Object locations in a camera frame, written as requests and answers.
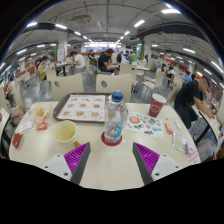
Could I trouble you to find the flat round red coaster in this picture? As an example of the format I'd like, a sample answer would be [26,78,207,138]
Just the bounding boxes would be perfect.
[100,131,123,147]

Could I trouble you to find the clear plastic packet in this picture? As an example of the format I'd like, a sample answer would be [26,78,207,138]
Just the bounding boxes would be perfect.
[171,131,188,154]

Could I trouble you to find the ceiling air conditioner unit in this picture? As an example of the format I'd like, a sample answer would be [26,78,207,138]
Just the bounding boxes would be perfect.
[71,14,92,24]

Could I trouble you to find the person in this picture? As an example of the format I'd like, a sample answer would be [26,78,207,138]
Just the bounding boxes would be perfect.
[173,75,216,131]
[7,77,18,104]
[37,55,50,82]
[69,50,87,75]
[182,70,193,85]
[97,48,120,76]

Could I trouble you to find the ceiling strip lights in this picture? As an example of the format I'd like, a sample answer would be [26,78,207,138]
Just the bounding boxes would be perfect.
[0,8,224,89]

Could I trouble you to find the brown tray with printed liner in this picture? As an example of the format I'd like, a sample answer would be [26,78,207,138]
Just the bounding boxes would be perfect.
[52,92,113,124]

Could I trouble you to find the small red sauce packet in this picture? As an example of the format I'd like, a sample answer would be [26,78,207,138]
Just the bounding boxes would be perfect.
[163,122,174,135]

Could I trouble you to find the colourful sticker sheet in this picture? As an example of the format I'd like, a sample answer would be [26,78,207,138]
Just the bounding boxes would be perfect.
[124,111,165,140]

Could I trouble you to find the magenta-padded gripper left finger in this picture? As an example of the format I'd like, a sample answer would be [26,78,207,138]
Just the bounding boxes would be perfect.
[41,142,92,185]

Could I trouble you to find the clear blue-capped water bottle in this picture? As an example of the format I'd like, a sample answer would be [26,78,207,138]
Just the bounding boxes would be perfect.
[103,90,129,144]

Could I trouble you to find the white printed card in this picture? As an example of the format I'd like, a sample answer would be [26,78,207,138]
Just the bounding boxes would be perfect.
[14,119,34,135]

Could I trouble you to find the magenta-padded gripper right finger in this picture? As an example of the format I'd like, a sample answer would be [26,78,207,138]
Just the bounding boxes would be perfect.
[131,142,183,186]

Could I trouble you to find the white leaflet with red print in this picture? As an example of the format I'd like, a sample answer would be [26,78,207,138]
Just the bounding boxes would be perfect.
[185,143,202,166]

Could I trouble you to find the cream paper cup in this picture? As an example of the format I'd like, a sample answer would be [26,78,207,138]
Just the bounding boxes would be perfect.
[53,119,78,144]

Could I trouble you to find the pink bag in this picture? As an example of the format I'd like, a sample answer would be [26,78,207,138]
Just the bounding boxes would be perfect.
[9,106,26,128]

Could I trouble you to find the beige chair with round hole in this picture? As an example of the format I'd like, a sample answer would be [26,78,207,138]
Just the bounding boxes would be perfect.
[50,73,85,102]
[95,73,133,103]

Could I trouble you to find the beige chairs group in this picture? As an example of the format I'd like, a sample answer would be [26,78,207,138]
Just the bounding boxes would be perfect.
[0,61,185,114]

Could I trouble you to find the red paper cup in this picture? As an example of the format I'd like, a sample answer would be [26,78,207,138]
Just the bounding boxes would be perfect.
[148,93,167,118]

